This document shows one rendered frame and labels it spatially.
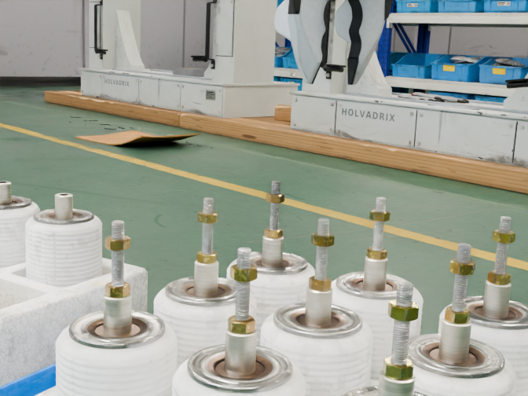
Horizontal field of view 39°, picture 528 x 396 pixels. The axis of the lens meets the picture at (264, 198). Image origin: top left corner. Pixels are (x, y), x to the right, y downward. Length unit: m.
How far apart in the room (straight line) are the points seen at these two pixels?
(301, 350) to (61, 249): 0.43
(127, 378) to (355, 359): 0.18
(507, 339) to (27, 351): 0.51
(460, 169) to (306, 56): 2.37
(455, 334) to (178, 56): 7.73
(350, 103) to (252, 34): 0.97
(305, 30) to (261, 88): 3.61
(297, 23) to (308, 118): 2.97
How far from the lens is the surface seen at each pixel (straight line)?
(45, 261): 0.95
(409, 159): 3.06
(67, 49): 7.55
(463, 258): 0.57
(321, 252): 0.62
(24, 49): 7.36
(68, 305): 0.91
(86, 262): 0.96
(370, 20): 0.60
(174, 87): 4.38
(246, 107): 4.12
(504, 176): 2.82
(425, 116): 3.10
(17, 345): 0.87
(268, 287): 0.75
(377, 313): 0.70
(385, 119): 3.22
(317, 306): 0.62
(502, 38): 10.32
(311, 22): 0.57
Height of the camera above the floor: 0.48
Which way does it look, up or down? 12 degrees down
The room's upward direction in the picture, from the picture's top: 3 degrees clockwise
